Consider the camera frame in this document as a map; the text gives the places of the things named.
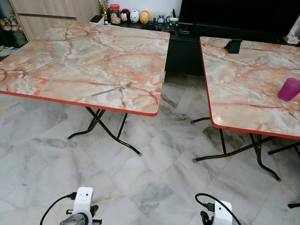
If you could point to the white tissue pack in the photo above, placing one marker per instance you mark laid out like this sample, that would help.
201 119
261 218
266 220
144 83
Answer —
294 36

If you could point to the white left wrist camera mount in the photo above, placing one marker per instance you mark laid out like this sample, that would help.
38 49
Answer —
83 199

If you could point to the black phone stand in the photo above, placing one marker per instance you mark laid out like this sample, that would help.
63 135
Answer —
233 46

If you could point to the white round doll figurine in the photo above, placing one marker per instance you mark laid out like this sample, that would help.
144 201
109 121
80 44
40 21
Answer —
135 16

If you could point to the purple plastic cup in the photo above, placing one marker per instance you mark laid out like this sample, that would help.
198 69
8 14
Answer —
289 89

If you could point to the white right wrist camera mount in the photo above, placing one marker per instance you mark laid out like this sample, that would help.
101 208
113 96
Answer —
222 213

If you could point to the light wooden cabinet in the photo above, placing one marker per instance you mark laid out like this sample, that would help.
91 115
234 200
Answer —
47 14

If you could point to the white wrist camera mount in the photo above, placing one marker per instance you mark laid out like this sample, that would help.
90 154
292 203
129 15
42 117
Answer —
83 199
222 213

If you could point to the black round doll figurine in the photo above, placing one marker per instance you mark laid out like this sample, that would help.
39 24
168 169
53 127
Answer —
125 16

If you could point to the marble top folding table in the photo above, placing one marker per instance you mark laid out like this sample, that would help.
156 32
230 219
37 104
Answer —
243 89
70 61

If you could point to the gold ornament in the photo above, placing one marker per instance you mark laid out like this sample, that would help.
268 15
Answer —
104 10

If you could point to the black television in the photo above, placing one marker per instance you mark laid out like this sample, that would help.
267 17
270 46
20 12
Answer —
234 14

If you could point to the small grey figurine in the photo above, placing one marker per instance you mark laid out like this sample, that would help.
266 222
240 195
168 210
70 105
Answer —
161 19

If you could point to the small green white figurine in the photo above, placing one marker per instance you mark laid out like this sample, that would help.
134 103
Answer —
174 21

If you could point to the low dark shelf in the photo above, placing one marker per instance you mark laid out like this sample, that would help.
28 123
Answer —
14 40

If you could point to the silver metal fork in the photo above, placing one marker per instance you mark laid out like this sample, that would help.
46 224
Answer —
112 89

